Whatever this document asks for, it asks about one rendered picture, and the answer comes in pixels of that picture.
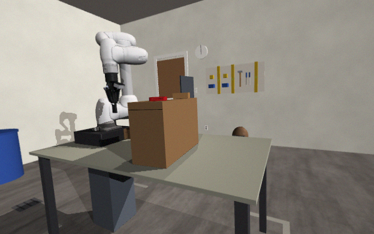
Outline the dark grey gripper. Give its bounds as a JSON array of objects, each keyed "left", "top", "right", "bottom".
[{"left": 104, "top": 74, "right": 121, "bottom": 113}]

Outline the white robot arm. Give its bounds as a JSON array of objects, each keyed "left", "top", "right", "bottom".
[{"left": 92, "top": 31, "right": 148, "bottom": 131}]

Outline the brown wooden tool chest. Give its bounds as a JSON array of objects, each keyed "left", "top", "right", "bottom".
[{"left": 123, "top": 98, "right": 198, "bottom": 169}]

